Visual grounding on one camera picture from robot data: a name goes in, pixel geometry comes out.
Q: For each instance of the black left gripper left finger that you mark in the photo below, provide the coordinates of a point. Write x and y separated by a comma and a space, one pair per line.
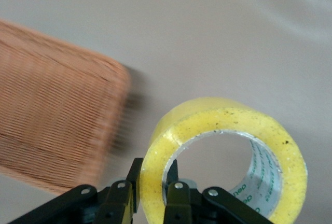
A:
116, 203

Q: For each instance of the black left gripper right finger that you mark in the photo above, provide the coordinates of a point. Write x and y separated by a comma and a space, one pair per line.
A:
181, 203

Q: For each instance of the brown wicker basket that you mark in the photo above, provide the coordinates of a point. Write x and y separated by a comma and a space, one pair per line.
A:
52, 104

